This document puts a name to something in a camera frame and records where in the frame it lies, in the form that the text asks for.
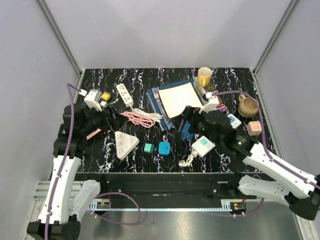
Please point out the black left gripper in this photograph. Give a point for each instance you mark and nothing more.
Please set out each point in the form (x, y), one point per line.
(111, 120)

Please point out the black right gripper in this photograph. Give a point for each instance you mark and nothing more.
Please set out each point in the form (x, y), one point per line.
(193, 114)

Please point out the pink power strip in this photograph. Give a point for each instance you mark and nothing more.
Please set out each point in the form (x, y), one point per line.
(92, 134)

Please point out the small white cube adapter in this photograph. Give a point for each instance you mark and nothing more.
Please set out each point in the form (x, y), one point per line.
(103, 104)

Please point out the white multicolour power strip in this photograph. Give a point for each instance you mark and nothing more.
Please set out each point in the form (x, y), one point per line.
(203, 145)

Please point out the yellow plug adapter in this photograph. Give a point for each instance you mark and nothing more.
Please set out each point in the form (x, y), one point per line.
(105, 96)

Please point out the dark blue cube adapter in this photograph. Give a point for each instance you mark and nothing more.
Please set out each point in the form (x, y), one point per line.
(185, 134)

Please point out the pink deer cube adapter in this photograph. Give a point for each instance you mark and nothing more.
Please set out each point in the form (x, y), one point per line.
(254, 128)

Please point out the white triangular power strip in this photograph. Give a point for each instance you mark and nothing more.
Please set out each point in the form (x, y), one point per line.
(125, 143)

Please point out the white power strip yellow plug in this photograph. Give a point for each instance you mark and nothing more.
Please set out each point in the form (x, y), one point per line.
(125, 95)

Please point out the light blue plug adapter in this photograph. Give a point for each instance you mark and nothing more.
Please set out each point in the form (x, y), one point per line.
(164, 148)

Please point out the teal small plug adapter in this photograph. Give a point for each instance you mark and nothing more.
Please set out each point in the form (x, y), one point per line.
(149, 148)

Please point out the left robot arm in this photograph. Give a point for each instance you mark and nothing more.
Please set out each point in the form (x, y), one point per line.
(61, 215)

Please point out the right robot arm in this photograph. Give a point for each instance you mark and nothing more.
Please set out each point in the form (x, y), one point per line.
(292, 187)

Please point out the beige ceramic mug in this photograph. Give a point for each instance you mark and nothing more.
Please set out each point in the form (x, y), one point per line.
(247, 107)

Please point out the patterned colourful coaster cloth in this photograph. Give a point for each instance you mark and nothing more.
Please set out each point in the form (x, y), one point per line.
(210, 86)

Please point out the white square plate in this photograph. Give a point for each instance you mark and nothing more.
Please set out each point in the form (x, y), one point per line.
(175, 99)

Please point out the dark blue placemat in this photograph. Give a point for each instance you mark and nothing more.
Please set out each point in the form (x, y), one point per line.
(165, 123)

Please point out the yellow mug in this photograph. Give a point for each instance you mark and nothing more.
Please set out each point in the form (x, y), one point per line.
(204, 76)

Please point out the silver fork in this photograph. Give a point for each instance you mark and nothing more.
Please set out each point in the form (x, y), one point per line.
(157, 96)

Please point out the black mounting base rail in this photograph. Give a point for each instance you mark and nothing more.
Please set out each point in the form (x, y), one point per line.
(214, 185)

